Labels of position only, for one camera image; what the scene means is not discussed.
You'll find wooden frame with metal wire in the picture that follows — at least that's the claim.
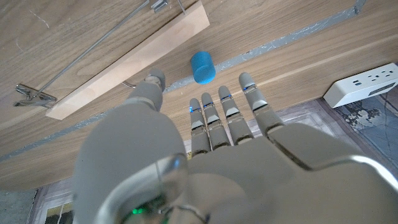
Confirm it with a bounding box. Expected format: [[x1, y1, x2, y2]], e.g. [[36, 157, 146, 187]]
[[13, 0, 211, 121]]

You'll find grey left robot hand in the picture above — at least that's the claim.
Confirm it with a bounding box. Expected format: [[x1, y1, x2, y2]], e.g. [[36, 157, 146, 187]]
[[72, 68, 398, 224]]

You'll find small blue cup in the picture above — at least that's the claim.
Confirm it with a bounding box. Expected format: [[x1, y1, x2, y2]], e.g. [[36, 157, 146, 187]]
[[190, 50, 217, 85]]

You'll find white power strip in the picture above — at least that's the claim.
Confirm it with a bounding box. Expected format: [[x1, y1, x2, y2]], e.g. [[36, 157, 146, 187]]
[[323, 62, 398, 109]]

